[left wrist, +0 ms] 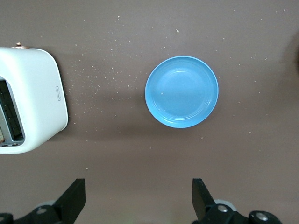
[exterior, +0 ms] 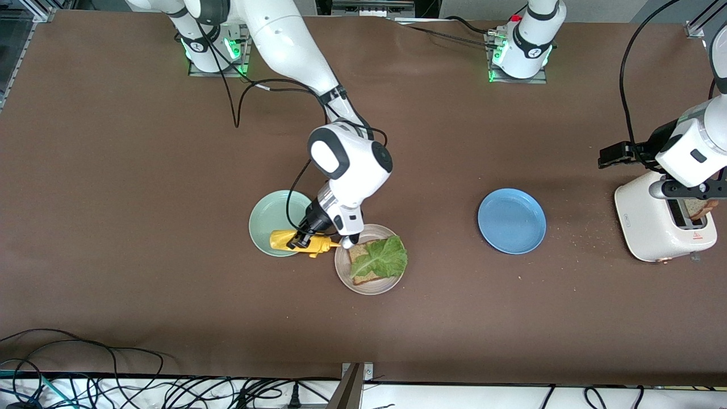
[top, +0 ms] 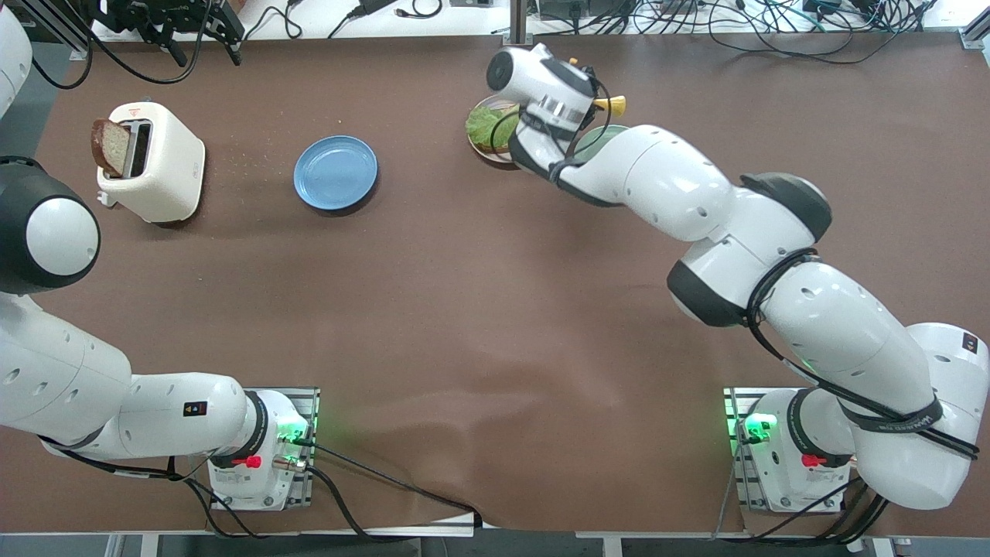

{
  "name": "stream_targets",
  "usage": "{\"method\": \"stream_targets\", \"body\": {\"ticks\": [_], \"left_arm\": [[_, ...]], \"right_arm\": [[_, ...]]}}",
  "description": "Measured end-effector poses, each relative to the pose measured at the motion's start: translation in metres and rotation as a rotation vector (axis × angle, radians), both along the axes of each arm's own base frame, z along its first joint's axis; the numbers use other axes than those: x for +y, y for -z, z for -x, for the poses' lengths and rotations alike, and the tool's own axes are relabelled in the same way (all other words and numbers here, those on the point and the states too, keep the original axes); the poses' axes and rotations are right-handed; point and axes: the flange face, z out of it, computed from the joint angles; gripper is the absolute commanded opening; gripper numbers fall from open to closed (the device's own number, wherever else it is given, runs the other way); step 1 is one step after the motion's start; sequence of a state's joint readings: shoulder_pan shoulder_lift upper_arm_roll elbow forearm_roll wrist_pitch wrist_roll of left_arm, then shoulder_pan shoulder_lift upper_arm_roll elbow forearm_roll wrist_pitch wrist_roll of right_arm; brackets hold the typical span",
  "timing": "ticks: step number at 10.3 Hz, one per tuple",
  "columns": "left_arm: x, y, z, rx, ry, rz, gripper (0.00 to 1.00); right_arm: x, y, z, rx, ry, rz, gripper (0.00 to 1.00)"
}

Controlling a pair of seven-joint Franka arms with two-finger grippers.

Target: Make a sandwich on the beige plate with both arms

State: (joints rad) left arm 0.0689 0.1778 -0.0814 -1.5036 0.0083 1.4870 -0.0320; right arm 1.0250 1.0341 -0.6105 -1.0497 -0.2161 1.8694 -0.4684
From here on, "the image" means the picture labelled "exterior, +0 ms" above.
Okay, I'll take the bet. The yellow mustard squeeze bottle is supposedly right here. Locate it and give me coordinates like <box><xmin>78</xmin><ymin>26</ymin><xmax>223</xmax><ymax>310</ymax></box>
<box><xmin>269</xmin><ymin>229</ymin><xmax>340</xmax><ymax>258</ymax></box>

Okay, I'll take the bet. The brown bread slice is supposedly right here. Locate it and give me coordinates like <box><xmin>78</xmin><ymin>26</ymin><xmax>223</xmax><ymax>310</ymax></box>
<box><xmin>684</xmin><ymin>198</ymin><xmax>719</xmax><ymax>221</ymax></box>
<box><xmin>348</xmin><ymin>241</ymin><xmax>405</xmax><ymax>286</ymax></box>

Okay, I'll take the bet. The green lettuce leaf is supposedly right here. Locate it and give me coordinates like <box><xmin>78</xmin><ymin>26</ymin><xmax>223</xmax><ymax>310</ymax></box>
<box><xmin>350</xmin><ymin>235</ymin><xmax>408</xmax><ymax>279</ymax></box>

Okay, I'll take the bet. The mint green plate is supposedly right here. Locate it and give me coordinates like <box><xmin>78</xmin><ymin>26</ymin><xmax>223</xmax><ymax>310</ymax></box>
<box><xmin>249</xmin><ymin>190</ymin><xmax>314</xmax><ymax>257</ymax></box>

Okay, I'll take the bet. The beige plate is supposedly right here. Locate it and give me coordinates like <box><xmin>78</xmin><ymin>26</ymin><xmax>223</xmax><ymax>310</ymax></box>
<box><xmin>334</xmin><ymin>224</ymin><xmax>407</xmax><ymax>295</ymax></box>

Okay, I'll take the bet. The blue plate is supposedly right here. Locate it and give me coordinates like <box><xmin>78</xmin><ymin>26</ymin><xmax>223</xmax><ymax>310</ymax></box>
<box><xmin>478</xmin><ymin>188</ymin><xmax>547</xmax><ymax>254</ymax></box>

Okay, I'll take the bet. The white toaster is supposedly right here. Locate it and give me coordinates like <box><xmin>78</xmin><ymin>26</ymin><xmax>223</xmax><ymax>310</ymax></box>
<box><xmin>614</xmin><ymin>170</ymin><xmax>718</xmax><ymax>265</ymax></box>

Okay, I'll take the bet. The grey power strip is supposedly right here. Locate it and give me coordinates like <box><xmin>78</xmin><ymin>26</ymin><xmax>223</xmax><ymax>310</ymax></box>
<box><xmin>331</xmin><ymin>0</ymin><xmax>416</xmax><ymax>18</ymax></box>

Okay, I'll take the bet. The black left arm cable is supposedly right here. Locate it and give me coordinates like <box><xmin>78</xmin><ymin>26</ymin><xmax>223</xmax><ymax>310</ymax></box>
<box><xmin>621</xmin><ymin>0</ymin><xmax>682</xmax><ymax>147</ymax></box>

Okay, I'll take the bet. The grey metal table bracket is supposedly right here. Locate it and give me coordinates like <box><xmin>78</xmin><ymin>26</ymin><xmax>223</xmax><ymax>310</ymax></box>
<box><xmin>327</xmin><ymin>362</ymin><xmax>374</xmax><ymax>409</ymax></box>

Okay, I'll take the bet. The long black looped cable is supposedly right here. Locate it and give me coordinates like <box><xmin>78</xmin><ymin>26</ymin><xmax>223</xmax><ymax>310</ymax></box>
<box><xmin>0</xmin><ymin>328</ymin><xmax>165</xmax><ymax>409</ymax></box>

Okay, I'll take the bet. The black base power cable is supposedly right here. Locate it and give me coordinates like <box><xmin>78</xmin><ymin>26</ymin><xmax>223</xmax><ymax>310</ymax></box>
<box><xmin>398</xmin><ymin>16</ymin><xmax>498</xmax><ymax>47</ymax></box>

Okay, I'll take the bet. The teal cable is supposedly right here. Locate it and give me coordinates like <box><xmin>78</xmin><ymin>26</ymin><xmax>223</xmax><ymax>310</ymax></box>
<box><xmin>0</xmin><ymin>369</ymin><xmax>77</xmax><ymax>409</ymax></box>

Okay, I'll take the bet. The aluminium frame rail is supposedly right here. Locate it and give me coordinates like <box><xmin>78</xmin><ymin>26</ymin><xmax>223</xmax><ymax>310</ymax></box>
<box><xmin>0</xmin><ymin>0</ymin><xmax>57</xmax><ymax>111</ymax></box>

